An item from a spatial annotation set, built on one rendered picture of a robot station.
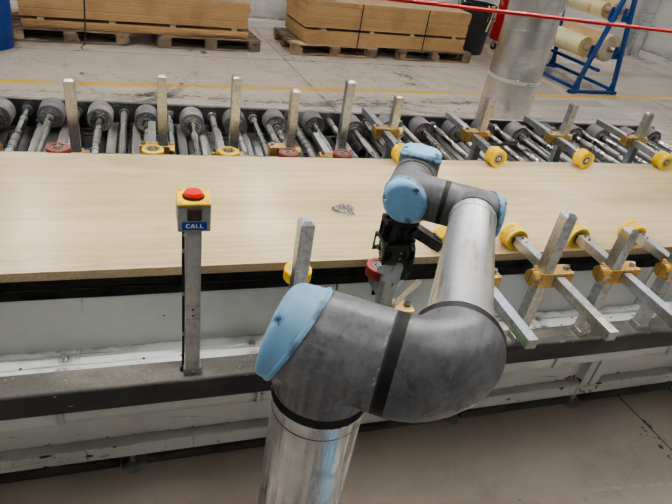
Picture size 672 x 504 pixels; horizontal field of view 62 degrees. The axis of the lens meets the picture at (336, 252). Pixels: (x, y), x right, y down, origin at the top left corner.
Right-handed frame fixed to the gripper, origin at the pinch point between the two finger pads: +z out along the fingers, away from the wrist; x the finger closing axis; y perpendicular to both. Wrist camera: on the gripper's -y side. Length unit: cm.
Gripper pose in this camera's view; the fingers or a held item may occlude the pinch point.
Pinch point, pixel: (396, 283)
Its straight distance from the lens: 140.8
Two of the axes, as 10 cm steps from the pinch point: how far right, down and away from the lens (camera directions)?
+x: 2.7, 5.6, -7.8
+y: -9.5, 0.3, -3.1
